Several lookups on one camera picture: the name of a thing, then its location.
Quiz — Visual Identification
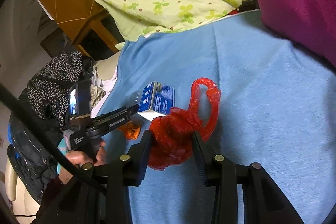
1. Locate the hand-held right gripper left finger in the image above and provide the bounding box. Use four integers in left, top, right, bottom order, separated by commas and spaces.
39, 130, 154, 224

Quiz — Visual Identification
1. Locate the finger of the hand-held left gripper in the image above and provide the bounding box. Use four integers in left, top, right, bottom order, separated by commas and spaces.
91, 105, 139, 133

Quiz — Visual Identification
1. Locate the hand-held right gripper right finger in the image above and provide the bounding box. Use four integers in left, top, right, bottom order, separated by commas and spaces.
192, 132, 305, 224

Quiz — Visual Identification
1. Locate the red plastic bag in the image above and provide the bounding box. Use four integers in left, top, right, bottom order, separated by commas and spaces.
148, 77, 222, 171

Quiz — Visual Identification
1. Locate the blue medicine box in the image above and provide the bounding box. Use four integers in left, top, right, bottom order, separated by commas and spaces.
138, 81, 176, 121

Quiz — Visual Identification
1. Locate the person's left forearm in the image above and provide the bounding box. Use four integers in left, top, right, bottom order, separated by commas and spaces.
34, 176, 80, 224

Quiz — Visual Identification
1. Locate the person's left hand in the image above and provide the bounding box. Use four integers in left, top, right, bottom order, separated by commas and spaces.
59, 140, 107, 184

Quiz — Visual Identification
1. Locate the orange wrapper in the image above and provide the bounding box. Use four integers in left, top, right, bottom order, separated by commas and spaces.
117, 122, 142, 141

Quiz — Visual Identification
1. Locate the teal cloth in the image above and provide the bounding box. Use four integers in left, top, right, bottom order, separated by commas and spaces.
56, 134, 69, 175

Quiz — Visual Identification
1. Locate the beige patterned cloth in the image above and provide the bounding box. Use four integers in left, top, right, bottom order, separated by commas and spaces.
90, 82, 106, 107

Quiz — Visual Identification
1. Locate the white bed sheet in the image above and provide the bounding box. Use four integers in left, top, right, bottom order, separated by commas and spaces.
90, 42, 127, 112

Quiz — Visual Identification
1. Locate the dark clothes pile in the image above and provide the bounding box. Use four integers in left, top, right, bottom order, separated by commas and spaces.
7, 88, 67, 199

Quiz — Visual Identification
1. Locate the cream cushion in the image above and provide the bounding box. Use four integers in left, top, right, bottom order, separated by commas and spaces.
5, 160, 43, 218

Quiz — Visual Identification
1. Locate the blue blanket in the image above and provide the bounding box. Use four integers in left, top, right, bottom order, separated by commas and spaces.
102, 10, 336, 224

